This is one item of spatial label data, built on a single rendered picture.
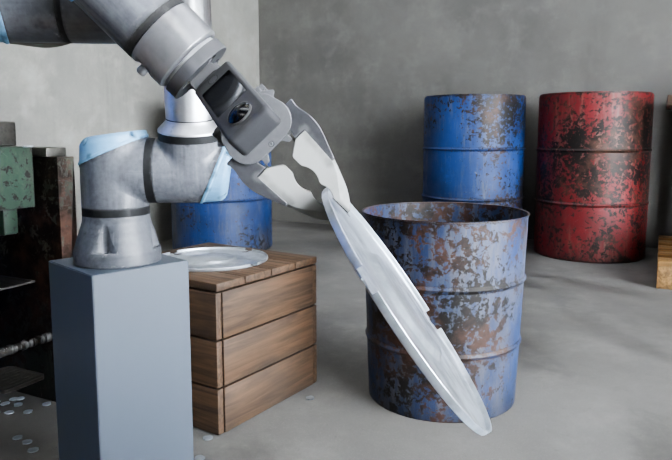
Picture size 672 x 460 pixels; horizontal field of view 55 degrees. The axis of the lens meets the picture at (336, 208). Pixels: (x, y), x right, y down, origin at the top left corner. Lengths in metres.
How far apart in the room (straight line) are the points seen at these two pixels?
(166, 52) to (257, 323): 1.02
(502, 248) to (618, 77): 2.75
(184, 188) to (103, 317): 0.25
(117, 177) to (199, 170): 0.14
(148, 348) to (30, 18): 0.63
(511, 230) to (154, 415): 0.87
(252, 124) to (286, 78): 4.32
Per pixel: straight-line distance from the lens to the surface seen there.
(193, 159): 1.13
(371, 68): 4.56
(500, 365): 1.63
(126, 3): 0.65
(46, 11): 0.77
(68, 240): 1.71
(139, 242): 1.17
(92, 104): 3.74
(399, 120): 4.46
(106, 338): 1.15
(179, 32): 0.64
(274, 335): 1.63
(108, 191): 1.16
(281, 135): 0.63
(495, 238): 1.51
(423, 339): 0.62
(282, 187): 0.64
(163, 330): 1.20
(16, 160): 1.69
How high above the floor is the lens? 0.68
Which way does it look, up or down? 7 degrees down
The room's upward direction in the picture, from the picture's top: straight up
